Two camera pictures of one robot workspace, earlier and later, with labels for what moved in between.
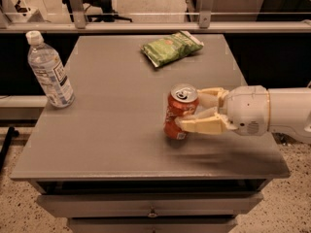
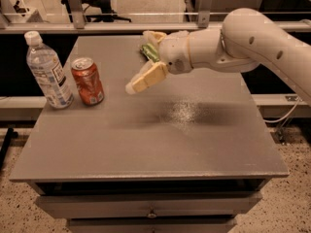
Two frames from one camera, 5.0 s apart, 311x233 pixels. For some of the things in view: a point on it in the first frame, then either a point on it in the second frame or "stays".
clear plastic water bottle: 50,72 stays
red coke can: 183,99 to 88,80
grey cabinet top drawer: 151,205 stays
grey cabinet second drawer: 151,224 stays
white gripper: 247,109 to 175,52
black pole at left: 11,134 stays
